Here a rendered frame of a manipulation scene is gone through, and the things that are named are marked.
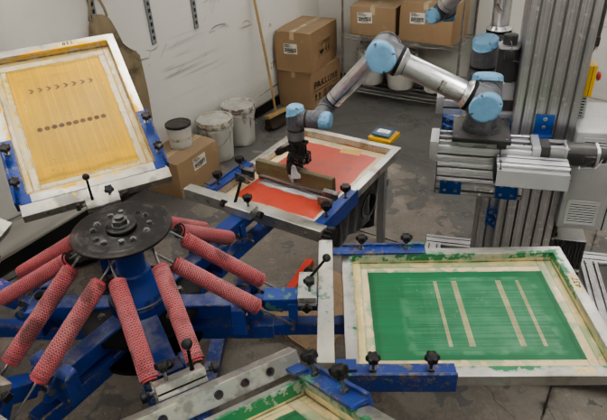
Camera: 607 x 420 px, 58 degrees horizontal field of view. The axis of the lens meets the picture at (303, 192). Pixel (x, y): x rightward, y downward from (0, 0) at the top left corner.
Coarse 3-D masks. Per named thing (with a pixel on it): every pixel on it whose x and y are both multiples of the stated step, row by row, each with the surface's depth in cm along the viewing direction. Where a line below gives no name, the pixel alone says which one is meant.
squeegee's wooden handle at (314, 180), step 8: (256, 160) 254; (264, 160) 253; (256, 168) 256; (264, 168) 253; (272, 168) 251; (280, 168) 248; (296, 168) 245; (272, 176) 253; (280, 176) 250; (288, 176) 248; (304, 176) 242; (312, 176) 240; (320, 176) 238; (328, 176) 238; (304, 184) 245; (312, 184) 242; (320, 184) 240; (328, 184) 237
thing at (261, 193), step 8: (312, 144) 288; (312, 152) 280; (320, 152) 279; (328, 152) 279; (336, 152) 278; (256, 184) 254; (240, 192) 249; (248, 192) 248; (256, 192) 248; (264, 192) 248; (272, 192) 248; (280, 192) 247; (288, 192) 247; (256, 200) 243; (264, 200) 243; (272, 200) 242; (280, 200) 242
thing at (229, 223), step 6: (234, 216) 217; (222, 222) 213; (228, 222) 213; (234, 222) 213; (240, 222) 214; (246, 222) 217; (216, 228) 210; (222, 228) 210; (228, 228) 210; (234, 228) 211
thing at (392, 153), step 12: (312, 132) 292; (324, 132) 290; (276, 144) 281; (348, 144) 283; (360, 144) 279; (372, 144) 276; (384, 144) 276; (264, 156) 270; (384, 156) 264; (396, 156) 268; (372, 168) 255; (384, 168) 259; (360, 180) 246; (372, 180) 250; (360, 192) 241
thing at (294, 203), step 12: (336, 156) 274; (348, 156) 274; (360, 156) 273; (360, 168) 263; (348, 180) 254; (276, 204) 239; (288, 204) 238; (300, 204) 238; (312, 204) 238; (312, 216) 230
